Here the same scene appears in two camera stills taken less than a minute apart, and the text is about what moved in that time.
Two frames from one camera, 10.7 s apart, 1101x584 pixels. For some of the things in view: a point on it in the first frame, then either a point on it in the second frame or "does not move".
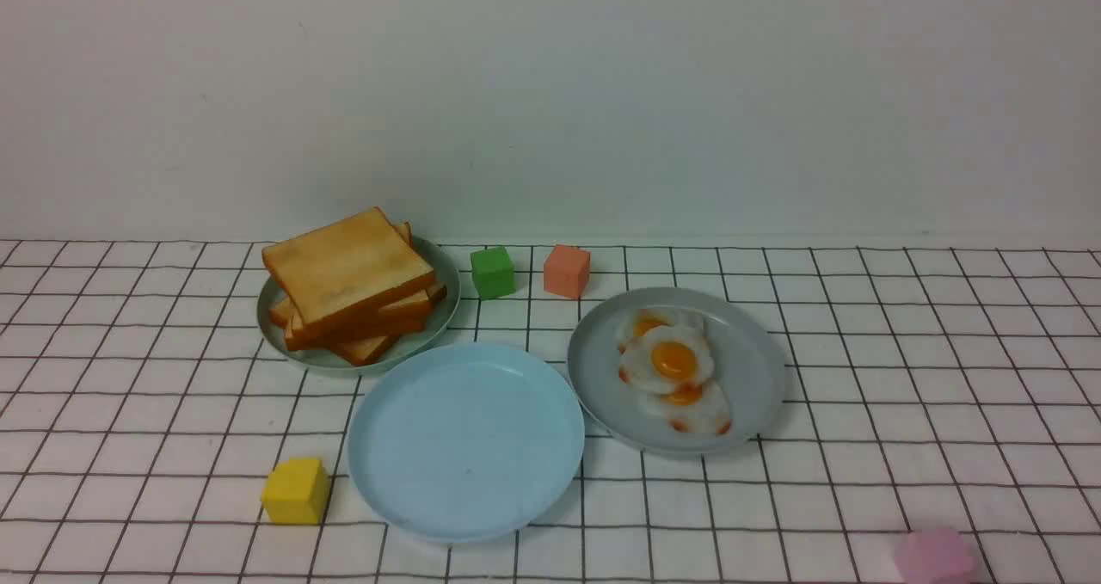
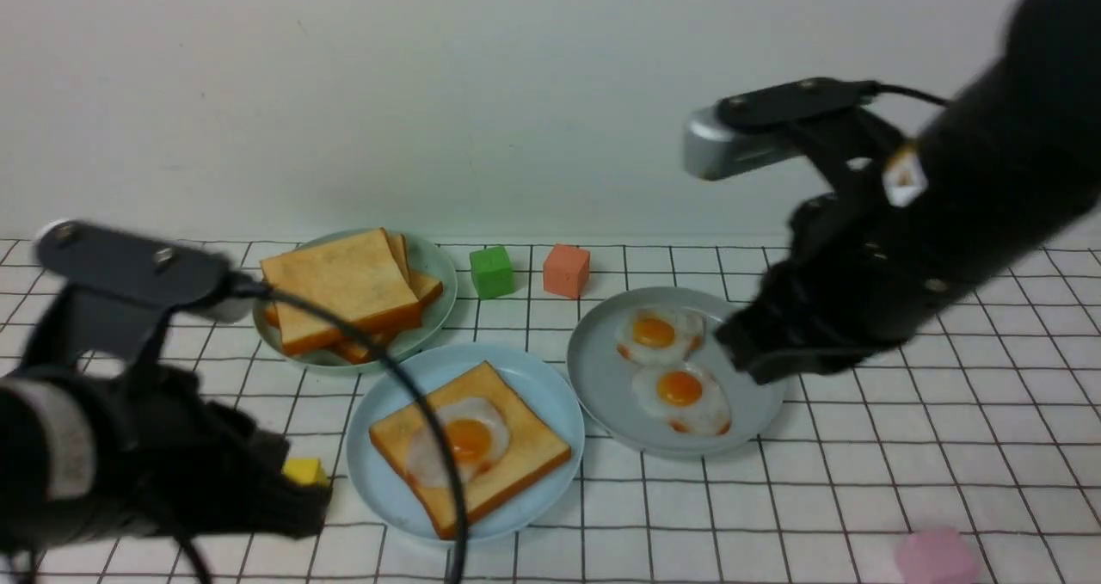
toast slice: (404, 316) -> (358, 278)
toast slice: (342, 269) -> (532, 449)
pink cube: (935, 556) does not move
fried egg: (642, 321) does not move
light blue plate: (464, 443) does not move
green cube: (493, 272) does not move
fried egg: (664, 358) -> (476, 436)
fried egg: (695, 406) does not move
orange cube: (567, 270) does not move
